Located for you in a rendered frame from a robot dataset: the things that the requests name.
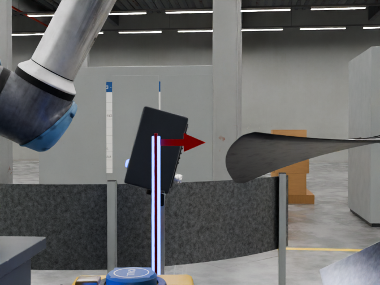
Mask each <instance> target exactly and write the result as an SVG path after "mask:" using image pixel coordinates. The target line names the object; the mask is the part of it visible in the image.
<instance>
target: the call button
mask: <svg viewBox="0 0 380 285"><path fill-rule="evenodd" d="M106 285H157V274H156V273H155V272H154V271H153V270H151V267H115V268H114V270H112V271H110V272H109V273H108V274H107V275H106Z"/></svg>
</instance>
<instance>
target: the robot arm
mask: <svg viewBox="0 0 380 285"><path fill-rule="evenodd" d="M115 3H116V0H62V1H61V3H60V4H59V6H58V8H57V10H56V12H55V14H54V16H53V18H52V20H51V22H50V24H49V26H48V27H47V29H46V31H45V33H44V35H43V37H42V39H41V41H40V43H39V45H38V47H37V49H36V51H35V52H34V54H33V56H32V58H31V59H30V60H28V61H25V62H21V63H19V64H18V66H17V68H16V70H15V71H14V72H12V71H10V70H8V69H6V68H4V67H2V65H1V60H0V136H2V137H5V138H7V139H9V140H11V141H13V142H15V143H18V144H19V145H20V146H22V147H24V146H25V147H27V148H30V149H32V150H35V151H37V152H44V151H47V150H49V149H50V148H51V147H53V146H54V145H55V144H56V143H57V141H58V140H59V139H60V138H61V137H62V135H63V134H64V133H65V131H66V130H67V128H68V127H69V125H70V124H71V122H72V119H73V117H74V116H75V114H76V111H77V104H76V103H75V101H73V98H74V97H75V95H76V91H75V87H74V79H75V77H76V75H77V73H78V71H79V70H80V68H81V66H82V64H83V62H84V61H85V59H86V57H87V55H88V53H89V51H90V49H91V47H92V46H93V44H94V42H95V40H96V38H97V36H98V34H99V32H100V30H101V29H102V27H103V25H104V23H105V21H106V19H107V17H108V15H109V13H110V12H111V10H112V8H113V6H114V4H115Z"/></svg>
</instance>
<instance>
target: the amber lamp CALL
mask: <svg viewBox="0 0 380 285"><path fill-rule="evenodd" d="M100 282H101V276H99V275H90V276H79V277H78V279H77V280H76V282H75V285H99V284H100Z"/></svg>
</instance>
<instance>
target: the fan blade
mask: <svg viewBox="0 0 380 285"><path fill-rule="evenodd" d="M374 143H380V135H378V136H374V137H367V138H361V137H359V138H354V139H319V138H310V137H297V136H286V135H276V134H270V133H262V132H252V133H248V134H244V135H242V136H240V137H239V138H238V139H237V140H236V141H235V142H234V143H233V144H232V145H231V146H230V148H229V149H228V151H227V154H226V168H227V171H228V173H229V175H230V177H231V178H232V179H233V180H234V182H236V183H246V182H248V181H250V180H253V179H255V178H257V177H260V176H263V175H265V174H268V173H270V172H273V171H275V170H278V169H281V168H284V167H286V166H289V165H293V164H295V163H298V162H301V161H304V160H307V159H311V158H314V157H318V156H321V155H324V154H329V153H333V152H337V151H340V150H345V149H349V148H354V147H358V146H363V145H369V144H374Z"/></svg>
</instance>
